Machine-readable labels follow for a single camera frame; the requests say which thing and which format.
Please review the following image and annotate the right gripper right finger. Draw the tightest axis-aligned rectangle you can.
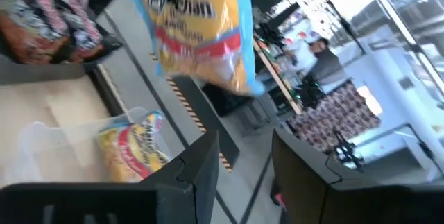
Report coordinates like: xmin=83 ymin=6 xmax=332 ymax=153
xmin=272 ymin=129 xmax=379 ymax=224

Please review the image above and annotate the blue beef ramen packet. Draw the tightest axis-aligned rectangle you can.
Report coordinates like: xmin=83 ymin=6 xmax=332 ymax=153
xmin=96 ymin=110 xmax=171 ymax=184
xmin=121 ymin=0 xmax=267 ymax=97

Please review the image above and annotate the dark translucent plastic bin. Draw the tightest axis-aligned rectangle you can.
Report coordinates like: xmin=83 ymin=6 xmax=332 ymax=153
xmin=0 ymin=0 xmax=125 ymax=87

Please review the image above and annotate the black metal table frame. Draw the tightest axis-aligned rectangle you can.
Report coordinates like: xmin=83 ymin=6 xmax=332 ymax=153
xmin=85 ymin=60 xmax=128 ymax=118

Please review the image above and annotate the black fire noodle packet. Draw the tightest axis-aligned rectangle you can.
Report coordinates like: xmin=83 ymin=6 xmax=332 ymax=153
xmin=0 ymin=0 xmax=72 ymax=66
xmin=57 ymin=0 xmax=123 ymax=64

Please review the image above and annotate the brown patterned cloth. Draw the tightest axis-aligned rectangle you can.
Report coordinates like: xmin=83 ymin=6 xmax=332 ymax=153
xmin=286 ymin=80 xmax=382 ymax=154

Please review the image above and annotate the black striped floor mat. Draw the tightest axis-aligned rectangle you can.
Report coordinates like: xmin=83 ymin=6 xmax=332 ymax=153
xmin=148 ymin=52 xmax=241 ymax=175

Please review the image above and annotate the clear plastic bin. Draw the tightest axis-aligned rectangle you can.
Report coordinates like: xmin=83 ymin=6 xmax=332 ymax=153
xmin=5 ymin=107 xmax=174 ymax=187

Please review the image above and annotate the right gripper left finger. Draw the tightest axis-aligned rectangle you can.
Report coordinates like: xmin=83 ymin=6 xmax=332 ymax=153
xmin=140 ymin=130 xmax=220 ymax=224

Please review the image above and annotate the wooden workbench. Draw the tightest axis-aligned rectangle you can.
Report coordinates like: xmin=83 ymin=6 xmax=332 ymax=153
xmin=252 ymin=37 xmax=303 ymax=116

